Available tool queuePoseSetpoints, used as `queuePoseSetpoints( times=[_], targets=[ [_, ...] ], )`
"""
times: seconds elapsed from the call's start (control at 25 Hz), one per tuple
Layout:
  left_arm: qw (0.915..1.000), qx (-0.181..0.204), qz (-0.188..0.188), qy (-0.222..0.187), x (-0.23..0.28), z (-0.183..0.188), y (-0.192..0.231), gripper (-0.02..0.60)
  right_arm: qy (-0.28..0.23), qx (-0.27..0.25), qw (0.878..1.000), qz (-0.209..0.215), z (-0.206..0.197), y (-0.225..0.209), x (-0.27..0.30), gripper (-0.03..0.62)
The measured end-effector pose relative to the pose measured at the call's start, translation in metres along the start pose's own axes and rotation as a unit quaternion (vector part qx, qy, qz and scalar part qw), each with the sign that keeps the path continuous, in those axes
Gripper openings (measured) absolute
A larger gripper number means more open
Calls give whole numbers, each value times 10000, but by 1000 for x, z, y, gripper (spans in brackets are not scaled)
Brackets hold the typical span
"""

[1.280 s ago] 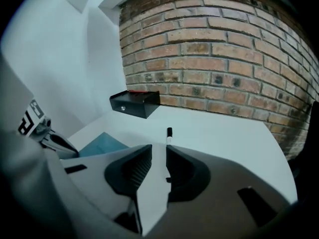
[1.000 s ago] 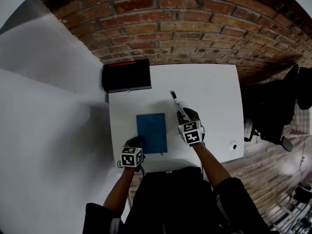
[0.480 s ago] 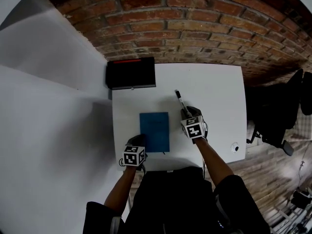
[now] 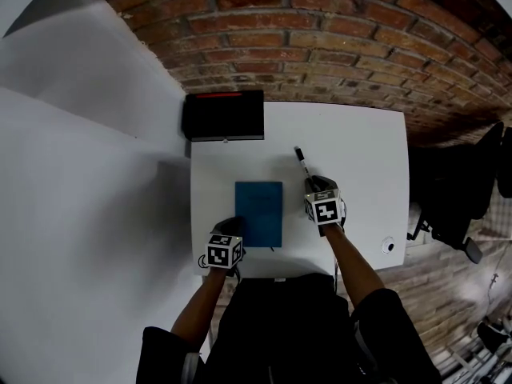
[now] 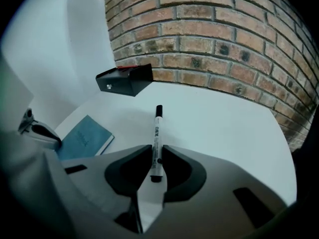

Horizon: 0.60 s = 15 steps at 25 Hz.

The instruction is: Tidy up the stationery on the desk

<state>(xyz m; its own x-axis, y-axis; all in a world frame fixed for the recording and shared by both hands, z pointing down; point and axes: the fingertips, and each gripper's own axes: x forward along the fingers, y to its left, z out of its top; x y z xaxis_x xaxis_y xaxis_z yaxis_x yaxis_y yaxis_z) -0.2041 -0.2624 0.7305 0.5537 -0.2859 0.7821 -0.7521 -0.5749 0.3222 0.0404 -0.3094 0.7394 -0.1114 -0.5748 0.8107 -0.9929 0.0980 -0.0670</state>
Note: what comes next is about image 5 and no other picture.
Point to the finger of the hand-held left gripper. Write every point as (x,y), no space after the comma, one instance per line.
(43,133)

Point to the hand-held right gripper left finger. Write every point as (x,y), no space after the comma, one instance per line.
(99,183)

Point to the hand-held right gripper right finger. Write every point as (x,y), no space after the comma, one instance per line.
(214,203)

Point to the blue notebook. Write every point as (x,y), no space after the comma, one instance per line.
(86,139)

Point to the white marker pen black cap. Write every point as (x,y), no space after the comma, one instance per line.
(157,136)

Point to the black metal pen holder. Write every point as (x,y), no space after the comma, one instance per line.
(117,83)

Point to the red pen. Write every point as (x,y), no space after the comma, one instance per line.
(126,67)

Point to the white desk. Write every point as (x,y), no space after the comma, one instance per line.
(211,123)

